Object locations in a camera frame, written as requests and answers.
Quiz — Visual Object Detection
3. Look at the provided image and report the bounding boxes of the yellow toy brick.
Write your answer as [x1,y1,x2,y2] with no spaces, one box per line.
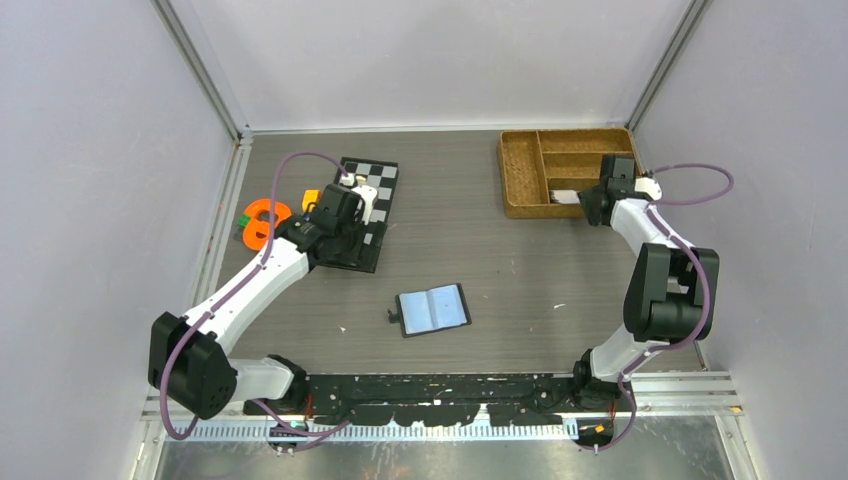
[302,189,322,214]

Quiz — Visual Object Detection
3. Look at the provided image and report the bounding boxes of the woven wicker tray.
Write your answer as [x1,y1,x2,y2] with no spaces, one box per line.
[497,128,642,219]

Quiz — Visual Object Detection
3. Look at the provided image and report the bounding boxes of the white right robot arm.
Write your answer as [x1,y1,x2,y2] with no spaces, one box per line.
[570,154,720,411]

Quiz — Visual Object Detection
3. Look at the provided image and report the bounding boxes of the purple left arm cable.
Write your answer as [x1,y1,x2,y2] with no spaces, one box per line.
[158,150,352,455]

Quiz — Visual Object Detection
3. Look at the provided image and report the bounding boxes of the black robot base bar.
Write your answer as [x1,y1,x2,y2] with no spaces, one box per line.
[244,373,631,427]

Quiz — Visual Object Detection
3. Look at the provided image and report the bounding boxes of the black leather card holder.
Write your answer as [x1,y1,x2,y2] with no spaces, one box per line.
[387,283,472,338]

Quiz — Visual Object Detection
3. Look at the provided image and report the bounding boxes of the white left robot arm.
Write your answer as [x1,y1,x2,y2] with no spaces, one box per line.
[148,183,379,420]

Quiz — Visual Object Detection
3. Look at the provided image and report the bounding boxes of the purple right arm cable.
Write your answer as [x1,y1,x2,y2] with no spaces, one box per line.
[576,163,735,454]

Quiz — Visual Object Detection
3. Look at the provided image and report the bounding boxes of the orange curved toy track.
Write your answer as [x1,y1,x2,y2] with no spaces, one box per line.
[240,198,292,251]

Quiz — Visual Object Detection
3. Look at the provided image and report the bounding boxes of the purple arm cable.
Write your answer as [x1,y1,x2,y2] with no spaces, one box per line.
[576,163,735,454]
[158,150,352,455]

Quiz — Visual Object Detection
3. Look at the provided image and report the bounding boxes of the black and silver chessboard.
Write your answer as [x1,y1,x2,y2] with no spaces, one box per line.
[325,157,400,273]

